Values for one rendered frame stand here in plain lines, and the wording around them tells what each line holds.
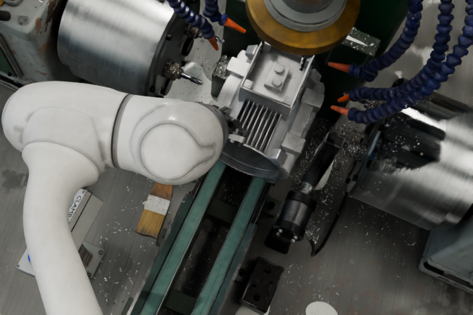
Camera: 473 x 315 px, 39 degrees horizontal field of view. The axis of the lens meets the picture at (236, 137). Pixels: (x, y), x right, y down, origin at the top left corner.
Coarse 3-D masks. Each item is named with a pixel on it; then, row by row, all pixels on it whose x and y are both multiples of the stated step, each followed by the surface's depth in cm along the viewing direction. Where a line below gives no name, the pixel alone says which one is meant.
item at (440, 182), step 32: (448, 96) 125; (384, 128) 116; (416, 128) 116; (448, 128) 116; (384, 160) 117; (416, 160) 116; (448, 160) 115; (352, 192) 124; (384, 192) 120; (416, 192) 117; (448, 192) 116; (416, 224) 125; (448, 224) 122
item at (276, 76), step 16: (272, 48) 125; (256, 64) 124; (272, 64) 124; (288, 64) 124; (256, 80) 123; (272, 80) 121; (288, 80) 123; (304, 80) 124; (240, 96) 122; (256, 96) 119; (272, 96) 122; (288, 96) 119; (272, 112) 123; (288, 112) 120
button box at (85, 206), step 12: (84, 192) 116; (72, 204) 116; (84, 204) 116; (96, 204) 119; (72, 216) 115; (84, 216) 117; (96, 216) 119; (72, 228) 115; (84, 228) 117; (24, 252) 116; (24, 264) 114
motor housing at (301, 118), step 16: (240, 80) 128; (224, 96) 127; (240, 112) 123; (256, 112) 123; (304, 112) 126; (256, 128) 121; (272, 128) 122; (288, 128) 125; (304, 128) 125; (256, 144) 119; (272, 144) 122; (224, 160) 134; (240, 160) 135; (256, 160) 135; (288, 160) 124; (256, 176) 134; (272, 176) 130; (288, 176) 127
